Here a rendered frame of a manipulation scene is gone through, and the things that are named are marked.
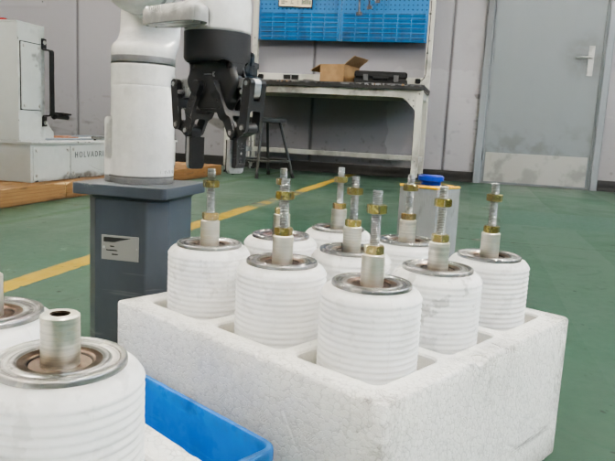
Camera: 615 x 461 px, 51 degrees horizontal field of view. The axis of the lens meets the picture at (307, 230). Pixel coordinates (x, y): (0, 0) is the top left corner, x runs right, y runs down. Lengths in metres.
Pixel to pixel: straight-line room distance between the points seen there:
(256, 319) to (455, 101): 5.23
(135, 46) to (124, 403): 0.66
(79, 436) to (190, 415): 0.31
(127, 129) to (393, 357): 0.54
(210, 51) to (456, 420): 0.45
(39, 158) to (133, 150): 2.31
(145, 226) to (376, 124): 5.00
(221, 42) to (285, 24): 5.26
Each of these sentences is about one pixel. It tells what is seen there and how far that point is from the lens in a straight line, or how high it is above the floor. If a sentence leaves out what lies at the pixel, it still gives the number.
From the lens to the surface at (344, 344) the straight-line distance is 0.58.
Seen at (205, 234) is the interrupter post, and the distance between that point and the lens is 0.76.
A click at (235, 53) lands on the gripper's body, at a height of 0.47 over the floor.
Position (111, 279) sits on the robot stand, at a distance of 0.98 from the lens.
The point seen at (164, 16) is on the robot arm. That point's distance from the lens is 0.72.
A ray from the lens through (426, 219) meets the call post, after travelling 1.01.
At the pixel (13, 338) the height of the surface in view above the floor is 0.25.
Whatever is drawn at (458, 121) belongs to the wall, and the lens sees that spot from 5.81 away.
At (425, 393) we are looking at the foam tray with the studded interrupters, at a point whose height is 0.17.
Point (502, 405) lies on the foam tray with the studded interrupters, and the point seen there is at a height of 0.11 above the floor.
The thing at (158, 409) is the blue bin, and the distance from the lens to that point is 0.72.
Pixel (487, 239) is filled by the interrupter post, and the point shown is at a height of 0.27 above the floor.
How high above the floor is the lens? 0.39
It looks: 9 degrees down
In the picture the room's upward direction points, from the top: 3 degrees clockwise
